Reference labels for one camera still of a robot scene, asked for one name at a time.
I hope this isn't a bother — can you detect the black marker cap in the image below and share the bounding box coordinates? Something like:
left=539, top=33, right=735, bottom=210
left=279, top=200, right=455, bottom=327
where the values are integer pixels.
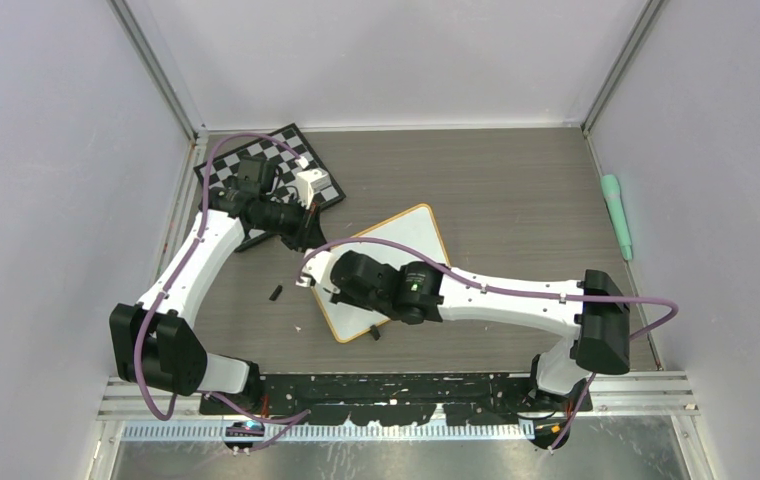
left=269, top=285, right=283, bottom=302

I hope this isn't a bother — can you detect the yellow framed whiteboard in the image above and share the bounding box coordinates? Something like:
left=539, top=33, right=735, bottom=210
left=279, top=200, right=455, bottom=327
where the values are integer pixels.
left=312, top=203, right=450, bottom=343

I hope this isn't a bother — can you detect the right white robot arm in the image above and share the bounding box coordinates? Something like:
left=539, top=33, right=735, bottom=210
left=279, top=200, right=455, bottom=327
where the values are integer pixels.
left=320, top=251, right=630, bottom=411

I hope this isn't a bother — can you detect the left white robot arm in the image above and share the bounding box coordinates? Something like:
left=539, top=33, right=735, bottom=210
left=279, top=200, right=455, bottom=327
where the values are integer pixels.
left=109, top=156, right=332, bottom=414

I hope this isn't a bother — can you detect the black whiteboard foot left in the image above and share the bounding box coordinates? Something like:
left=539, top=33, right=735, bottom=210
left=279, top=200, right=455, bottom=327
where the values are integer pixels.
left=369, top=325, right=381, bottom=341

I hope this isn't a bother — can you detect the black white checkerboard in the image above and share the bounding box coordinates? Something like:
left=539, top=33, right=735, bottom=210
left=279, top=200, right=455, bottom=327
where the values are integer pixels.
left=193, top=123, right=347, bottom=254

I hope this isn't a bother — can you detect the mint green microphone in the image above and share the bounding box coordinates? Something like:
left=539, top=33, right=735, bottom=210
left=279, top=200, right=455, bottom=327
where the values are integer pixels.
left=600, top=174, right=633, bottom=262

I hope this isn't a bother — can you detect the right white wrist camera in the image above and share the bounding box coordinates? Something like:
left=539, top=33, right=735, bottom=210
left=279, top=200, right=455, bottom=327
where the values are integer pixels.
left=295, top=249, right=340, bottom=293

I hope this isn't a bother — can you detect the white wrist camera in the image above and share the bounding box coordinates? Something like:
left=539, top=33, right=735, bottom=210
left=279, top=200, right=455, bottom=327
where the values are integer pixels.
left=295, top=168, right=331, bottom=210
left=295, top=249, right=340, bottom=293

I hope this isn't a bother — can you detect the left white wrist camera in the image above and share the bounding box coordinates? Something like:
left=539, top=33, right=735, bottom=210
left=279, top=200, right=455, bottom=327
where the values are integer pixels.
left=295, top=168, right=331, bottom=210

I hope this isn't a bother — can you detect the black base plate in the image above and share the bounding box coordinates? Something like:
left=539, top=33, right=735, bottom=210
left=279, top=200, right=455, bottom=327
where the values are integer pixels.
left=199, top=373, right=592, bottom=427

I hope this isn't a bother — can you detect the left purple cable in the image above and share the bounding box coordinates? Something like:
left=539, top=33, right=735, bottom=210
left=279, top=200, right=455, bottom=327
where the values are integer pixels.
left=133, top=135, right=312, bottom=452

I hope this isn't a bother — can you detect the purple cable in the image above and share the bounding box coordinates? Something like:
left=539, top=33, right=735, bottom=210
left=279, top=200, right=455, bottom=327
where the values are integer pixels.
left=133, top=135, right=312, bottom=452
left=296, top=237, right=679, bottom=455

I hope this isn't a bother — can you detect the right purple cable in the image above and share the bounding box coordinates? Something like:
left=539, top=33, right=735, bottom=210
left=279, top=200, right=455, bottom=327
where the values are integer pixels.
left=296, top=237, right=679, bottom=455

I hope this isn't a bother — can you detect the aluminium frame rail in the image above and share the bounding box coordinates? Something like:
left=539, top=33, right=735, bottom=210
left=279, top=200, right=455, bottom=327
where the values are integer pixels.
left=97, top=372, right=700, bottom=442

